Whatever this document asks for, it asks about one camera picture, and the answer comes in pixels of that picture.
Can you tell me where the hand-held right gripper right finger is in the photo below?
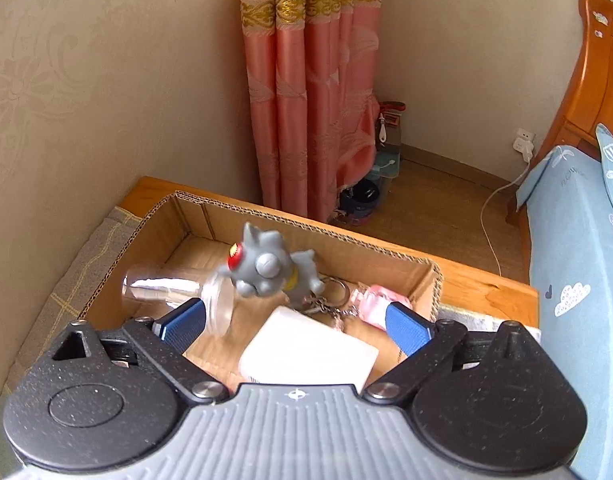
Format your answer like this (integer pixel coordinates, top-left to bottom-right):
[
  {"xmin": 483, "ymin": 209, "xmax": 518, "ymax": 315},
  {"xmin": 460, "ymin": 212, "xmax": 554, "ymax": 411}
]
[{"xmin": 363, "ymin": 302, "xmax": 557, "ymax": 401}]

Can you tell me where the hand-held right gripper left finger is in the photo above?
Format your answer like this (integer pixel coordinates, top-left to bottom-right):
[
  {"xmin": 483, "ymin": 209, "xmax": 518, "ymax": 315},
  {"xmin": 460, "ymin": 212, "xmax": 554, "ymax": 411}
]
[{"xmin": 50, "ymin": 297, "xmax": 231, "ymax": 403}]

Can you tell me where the pink crystal charm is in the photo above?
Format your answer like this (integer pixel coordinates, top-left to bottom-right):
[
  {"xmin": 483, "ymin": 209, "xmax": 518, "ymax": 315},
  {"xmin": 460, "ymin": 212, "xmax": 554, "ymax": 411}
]
[{"xmin": 355, "ymin": 284, "xmax": 413, "ymax": 332}]

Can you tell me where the brown cardboard box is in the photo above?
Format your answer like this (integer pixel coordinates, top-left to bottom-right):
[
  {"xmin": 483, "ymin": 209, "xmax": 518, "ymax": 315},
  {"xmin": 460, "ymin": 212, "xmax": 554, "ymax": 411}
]
[{"xmin": 79, "ymin": 191, "xmax": 443, "ymax": 391}]

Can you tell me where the metal keyring chain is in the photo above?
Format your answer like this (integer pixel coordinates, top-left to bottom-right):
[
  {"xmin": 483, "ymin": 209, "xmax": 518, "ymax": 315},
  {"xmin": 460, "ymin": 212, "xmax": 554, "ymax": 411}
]
[{"xmin": 302, "ymin": 275, "xmax": 360, "ymax": 333}]

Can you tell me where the grey monster figurine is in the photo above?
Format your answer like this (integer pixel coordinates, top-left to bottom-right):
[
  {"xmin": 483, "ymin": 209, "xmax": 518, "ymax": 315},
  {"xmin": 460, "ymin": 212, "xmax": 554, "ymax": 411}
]
[{"xmin": 217, "ymin": 221, "xmax": 328, "ymax": 311}]

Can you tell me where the translucent white jar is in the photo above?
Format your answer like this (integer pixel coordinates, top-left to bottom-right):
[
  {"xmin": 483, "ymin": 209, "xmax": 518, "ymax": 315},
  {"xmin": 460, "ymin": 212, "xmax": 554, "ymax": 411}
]
[{"xmin": 238, "ymin": 306, "xmax": 380, "ymax": 390}]

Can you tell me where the clear tube with white cap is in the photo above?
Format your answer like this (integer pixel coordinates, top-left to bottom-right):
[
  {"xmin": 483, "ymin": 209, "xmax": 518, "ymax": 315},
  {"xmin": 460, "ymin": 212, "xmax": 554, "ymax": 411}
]
[{"xmin": 122, "ymin": 265, "xmax": 236, "ymax": 337}]

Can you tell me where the black round container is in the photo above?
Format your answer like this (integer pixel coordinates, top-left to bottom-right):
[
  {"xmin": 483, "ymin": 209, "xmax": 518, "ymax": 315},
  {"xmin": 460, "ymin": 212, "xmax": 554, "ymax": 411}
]
[{"xmin": 337, "ymin": 177, "xmax": 382, "ymax": 226}]

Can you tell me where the clear plastic storage box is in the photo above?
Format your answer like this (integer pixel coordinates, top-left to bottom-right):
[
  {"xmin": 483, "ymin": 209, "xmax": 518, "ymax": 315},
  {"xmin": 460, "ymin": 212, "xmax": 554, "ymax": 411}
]
[{"xmin": 371, "ymin": 112, "xmax": 405, "ymax": 182}]

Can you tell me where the blue bed sheet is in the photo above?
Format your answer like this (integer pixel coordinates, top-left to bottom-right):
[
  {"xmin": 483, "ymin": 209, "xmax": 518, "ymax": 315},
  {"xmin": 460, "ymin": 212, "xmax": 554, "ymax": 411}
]
[{"xmin": 515, "ymin": 145, "xmax": 613, "ymax": 480}]

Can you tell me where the pink curtain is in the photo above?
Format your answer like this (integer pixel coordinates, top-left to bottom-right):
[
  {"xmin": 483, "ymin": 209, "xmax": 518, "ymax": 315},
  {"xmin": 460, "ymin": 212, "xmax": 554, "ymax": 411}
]
[{"xmin": 239, "ymin": 0, "xmax": 383, "ymax": 225}]

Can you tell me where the wooden headboard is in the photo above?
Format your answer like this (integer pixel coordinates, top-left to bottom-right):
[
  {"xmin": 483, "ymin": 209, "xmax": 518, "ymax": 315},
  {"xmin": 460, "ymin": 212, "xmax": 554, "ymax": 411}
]
[{"xmin": 505, "ymin": 0, "xmax": 613, "ymax": 226}]

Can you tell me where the white charger cable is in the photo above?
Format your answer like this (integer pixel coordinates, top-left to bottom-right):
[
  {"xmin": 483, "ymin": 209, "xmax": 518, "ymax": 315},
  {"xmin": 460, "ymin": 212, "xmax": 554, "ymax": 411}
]
[{"xmin": 479, "ymin": 155, "xmax": 532, "ymax": 276}]

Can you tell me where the white wall socket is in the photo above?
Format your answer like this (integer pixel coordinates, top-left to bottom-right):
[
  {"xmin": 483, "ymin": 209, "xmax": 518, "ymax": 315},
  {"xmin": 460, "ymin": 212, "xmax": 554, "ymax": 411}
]
[{"xmin": 511, "ymin": 127, "xmax": 537, "ymax": 163}]

